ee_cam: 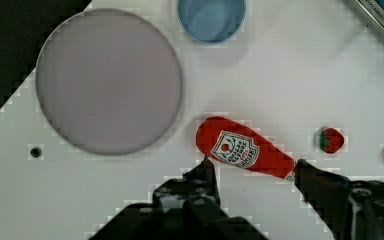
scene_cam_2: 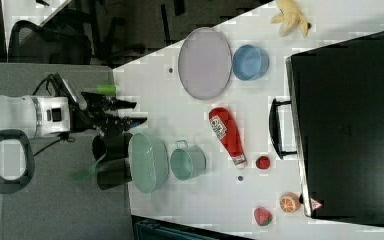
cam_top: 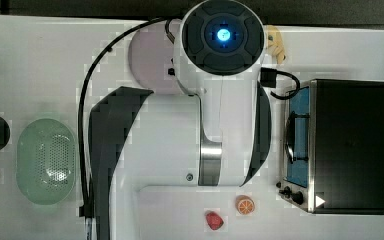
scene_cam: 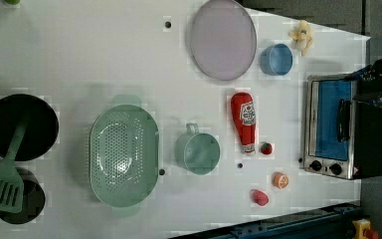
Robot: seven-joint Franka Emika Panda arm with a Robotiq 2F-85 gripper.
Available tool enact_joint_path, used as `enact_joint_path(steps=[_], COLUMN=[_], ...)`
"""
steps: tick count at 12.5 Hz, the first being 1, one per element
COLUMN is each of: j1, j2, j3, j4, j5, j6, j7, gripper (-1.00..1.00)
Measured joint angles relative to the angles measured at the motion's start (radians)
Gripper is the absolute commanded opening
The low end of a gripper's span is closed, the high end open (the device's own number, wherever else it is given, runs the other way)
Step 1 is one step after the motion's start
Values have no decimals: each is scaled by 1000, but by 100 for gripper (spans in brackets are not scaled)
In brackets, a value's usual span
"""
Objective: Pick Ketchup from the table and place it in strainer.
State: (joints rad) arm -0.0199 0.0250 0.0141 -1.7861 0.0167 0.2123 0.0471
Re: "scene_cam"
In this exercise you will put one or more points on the silver black toaster oven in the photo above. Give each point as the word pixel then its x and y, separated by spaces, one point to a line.
pixel 343 136

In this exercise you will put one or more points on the green object at edge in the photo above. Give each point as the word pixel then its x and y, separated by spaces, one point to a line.
pixel 13 2

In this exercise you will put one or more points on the blue metal rail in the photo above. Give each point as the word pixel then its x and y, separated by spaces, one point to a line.
pixel 331 222

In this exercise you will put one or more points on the yellow red clamp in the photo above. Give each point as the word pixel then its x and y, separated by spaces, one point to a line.
pixel 363 230

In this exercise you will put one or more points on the green oval strainer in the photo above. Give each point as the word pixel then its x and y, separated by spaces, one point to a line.
pixel 124 155

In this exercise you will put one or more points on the orange slice toy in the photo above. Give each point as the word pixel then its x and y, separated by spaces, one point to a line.
pixel 280 180

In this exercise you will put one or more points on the green slotted spatula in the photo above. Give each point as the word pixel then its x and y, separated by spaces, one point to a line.
pixel 11 183

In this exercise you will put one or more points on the red plush strawberry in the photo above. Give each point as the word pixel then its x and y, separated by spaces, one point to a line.
pixel 266 148

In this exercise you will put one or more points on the red plush pepper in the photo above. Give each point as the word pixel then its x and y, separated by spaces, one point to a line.
pixel 259 197

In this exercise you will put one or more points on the green cup with handle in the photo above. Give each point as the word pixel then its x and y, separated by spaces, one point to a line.
pixel 196 151

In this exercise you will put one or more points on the blue small bowl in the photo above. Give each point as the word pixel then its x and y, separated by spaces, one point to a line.
pixel 276 60

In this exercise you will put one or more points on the lilac round plate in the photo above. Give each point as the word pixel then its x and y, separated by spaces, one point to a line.
pixel 223 39

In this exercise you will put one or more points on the red plush ketchup bottle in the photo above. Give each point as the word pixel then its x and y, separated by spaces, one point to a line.
pixel 244 117

